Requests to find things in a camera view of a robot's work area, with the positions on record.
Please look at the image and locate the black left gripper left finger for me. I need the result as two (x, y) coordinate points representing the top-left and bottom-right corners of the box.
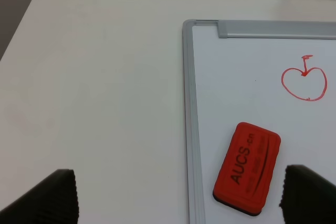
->
(1, 169), (79, 223)

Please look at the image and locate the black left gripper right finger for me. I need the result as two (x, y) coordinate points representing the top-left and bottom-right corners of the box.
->
(279, 165), (335, 223)

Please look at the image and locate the red whiteboard eraser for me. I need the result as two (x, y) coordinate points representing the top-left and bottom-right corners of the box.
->
(213, 122), (281, 216)

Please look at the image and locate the grey framed whiteboard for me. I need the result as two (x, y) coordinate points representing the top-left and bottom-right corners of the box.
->
(182, 19), (335, 223)

